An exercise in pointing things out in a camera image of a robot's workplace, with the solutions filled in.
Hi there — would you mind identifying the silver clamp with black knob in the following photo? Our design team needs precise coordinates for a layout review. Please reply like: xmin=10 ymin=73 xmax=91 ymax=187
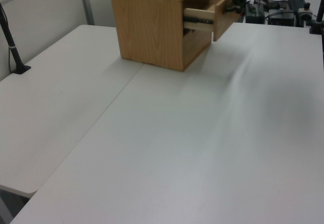
xmin=297 ymin=2 xmax=314 ymax=28

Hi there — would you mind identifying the black camera stand pole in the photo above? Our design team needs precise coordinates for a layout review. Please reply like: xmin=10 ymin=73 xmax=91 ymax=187
xmin=0 ymin=2 xmax=32 ymax=75

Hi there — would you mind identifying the wooden cabinet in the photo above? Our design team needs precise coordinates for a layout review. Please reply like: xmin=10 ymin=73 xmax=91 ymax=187
xmin=110 ymin=0 xmax=214 ymax=72

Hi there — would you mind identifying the closed wooden drawer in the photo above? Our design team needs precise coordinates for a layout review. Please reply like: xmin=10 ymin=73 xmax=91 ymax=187
xmin=182 ymin=28 xmax=212 ymax=71

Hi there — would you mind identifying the black keyboard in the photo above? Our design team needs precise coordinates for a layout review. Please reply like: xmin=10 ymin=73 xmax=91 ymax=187
xmin=287 ymin=0 xmax=308 ymax=13

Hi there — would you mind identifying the black drawer handle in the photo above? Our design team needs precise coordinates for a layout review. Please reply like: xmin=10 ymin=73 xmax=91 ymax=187
xmin=222 ymin=4 xmax=237 ymax=14

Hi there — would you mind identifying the black clamp stand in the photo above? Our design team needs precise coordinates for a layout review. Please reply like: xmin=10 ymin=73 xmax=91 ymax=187
xmin=308 ymin=0 xmax=324 ymax=35

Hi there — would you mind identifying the grey metal frame post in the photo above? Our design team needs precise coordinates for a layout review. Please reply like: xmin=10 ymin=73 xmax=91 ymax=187
xmin=77 ymin=0 xmax=96 ymax=26

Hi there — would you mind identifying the black box with green label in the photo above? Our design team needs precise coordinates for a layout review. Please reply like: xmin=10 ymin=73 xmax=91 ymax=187
xmin=244 ymin=2 xmax=267 ymax=24

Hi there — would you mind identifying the black electronics box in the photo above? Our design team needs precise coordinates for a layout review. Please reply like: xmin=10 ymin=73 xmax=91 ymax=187
xmin=267 ymin=8 xmax=297 ymax=27

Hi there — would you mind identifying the wooden drawer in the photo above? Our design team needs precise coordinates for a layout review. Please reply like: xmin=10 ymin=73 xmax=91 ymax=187
xmin=182 ymin=28 xmax=212 ymax=71
xmin=183 ymin=0 xmax=241 ymax=42

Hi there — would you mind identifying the black drawer slide rail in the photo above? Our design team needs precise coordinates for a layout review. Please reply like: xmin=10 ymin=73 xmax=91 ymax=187
xmin=184 ymin=16 xmax=214 ymax=25

